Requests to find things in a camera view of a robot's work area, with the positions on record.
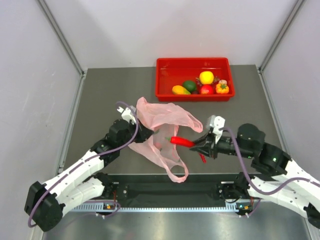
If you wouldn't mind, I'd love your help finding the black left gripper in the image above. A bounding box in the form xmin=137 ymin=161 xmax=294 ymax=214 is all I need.
xmin=118 ymin=118 xmax=154 ymax=149

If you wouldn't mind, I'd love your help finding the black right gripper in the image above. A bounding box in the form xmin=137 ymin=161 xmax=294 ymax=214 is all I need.
xmin=189 ymin=129 xmax=253 ymax=158

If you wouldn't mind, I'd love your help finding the pink plastic bag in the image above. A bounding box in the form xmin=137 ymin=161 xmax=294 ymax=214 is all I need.
xmin=129 ymin=97 xmax=203 ymax=183

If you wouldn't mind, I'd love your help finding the red chili pepper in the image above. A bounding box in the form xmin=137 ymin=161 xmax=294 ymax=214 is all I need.
xmin=165 ymin=136 xmax=196 ymax=162

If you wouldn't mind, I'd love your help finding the fruit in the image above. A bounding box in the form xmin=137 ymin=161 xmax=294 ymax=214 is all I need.
xmin=199 ymin=71 xmax=215 ymax=85

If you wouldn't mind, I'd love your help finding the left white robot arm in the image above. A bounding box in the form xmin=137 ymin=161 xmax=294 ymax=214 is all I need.
xmin=24 ymin=119 xmax=154 ymax=232

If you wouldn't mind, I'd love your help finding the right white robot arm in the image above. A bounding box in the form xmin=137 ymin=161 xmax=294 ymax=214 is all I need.
xmin=190 ymin=123 xmax=320 ymax=228

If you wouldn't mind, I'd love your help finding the yellow mango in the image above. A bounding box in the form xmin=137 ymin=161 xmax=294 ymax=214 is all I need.
xmin=172 ymin=85 xmax=191 ymax=95

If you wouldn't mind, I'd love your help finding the red apple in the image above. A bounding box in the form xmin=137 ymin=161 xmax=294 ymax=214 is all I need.
xmin=199 ymin=84 xmax=214 ymax=95

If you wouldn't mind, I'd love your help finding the orange bell pepper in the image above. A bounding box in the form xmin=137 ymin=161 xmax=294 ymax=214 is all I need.
xmin=215 ymin=83 xmax=230 ymax=94

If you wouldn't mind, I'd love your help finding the green avocado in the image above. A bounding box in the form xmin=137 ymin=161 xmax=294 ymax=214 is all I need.
xmin=182 ymin=80 xmax=197 ymax=93

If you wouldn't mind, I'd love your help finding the red plastic tray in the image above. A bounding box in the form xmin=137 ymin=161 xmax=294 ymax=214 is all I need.
xmin=155 ymin=57 xmax=236 ymax=102

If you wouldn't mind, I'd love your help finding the purple grape bunch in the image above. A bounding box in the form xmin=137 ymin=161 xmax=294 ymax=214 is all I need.
xmin=195 ymin=76 xmax=221 ymax=87

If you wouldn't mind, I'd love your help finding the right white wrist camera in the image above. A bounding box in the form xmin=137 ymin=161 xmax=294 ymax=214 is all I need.
xmin=205 ymin=115 xmax=226 ymax=135

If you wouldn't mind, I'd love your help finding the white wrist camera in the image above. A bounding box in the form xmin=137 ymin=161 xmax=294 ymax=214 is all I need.
xmin=205 ymin=115 xmax=226 ymax=135
xmin=117 ymin=105 xmax=137 ymax=124

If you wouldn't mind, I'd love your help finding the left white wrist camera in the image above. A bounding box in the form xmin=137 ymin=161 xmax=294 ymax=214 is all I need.
xmin=117 ymin=105 xmax=137 ymax=124

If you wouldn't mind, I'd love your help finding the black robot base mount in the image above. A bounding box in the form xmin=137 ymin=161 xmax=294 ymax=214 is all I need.
xmin=98 ymin=173 xmax=250 ymax=208

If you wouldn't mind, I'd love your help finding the grey slotted cable duct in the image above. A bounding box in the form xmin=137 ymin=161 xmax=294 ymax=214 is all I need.
xmin=71 ymin=202 xmax=239 ymax=213

